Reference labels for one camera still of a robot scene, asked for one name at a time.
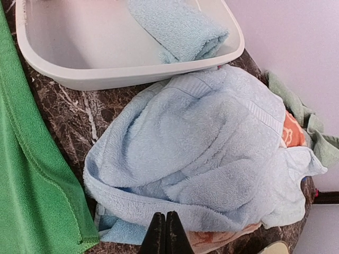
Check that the right black frame post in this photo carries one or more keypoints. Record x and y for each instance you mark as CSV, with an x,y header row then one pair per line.
x,y
326,198

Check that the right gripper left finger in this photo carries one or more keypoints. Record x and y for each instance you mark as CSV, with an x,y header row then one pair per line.
x,y
155,239

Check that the orange patterned cloth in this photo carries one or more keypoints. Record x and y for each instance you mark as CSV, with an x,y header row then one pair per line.
x,y
292,135

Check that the green microfiber towel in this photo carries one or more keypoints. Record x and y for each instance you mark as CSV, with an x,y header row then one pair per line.
x,y
43,206

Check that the light blue crumpled towel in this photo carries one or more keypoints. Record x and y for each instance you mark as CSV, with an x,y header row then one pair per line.
x,y
207,145

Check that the white plastic basin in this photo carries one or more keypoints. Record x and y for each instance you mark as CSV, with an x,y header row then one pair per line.
x,y
96,45

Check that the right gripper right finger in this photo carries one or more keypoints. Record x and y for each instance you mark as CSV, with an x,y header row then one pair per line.
x,y
176,239

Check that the sage green crumpled towel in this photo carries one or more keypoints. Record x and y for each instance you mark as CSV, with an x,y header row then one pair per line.
x,y
325,147

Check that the light blue rolled towel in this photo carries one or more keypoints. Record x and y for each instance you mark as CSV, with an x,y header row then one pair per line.
x,y
185,33

